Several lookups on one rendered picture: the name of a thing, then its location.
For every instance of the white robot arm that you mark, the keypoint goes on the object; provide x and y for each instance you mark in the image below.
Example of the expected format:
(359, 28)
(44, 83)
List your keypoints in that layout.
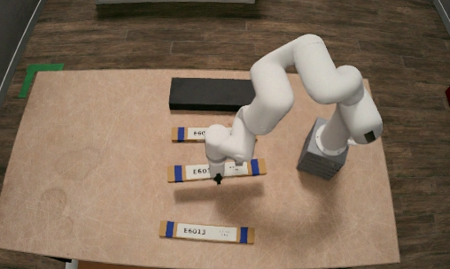
(356, 116)

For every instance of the tan flat pack with white e6013 label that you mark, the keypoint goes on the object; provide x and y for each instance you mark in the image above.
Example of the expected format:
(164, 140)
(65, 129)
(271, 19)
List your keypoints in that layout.
(202, 232)

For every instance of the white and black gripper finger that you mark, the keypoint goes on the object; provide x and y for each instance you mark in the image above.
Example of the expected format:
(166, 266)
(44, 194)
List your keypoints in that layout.
(219, 179)

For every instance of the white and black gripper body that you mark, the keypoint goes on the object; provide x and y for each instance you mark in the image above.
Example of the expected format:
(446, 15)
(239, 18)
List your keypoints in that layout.
(216, 168)

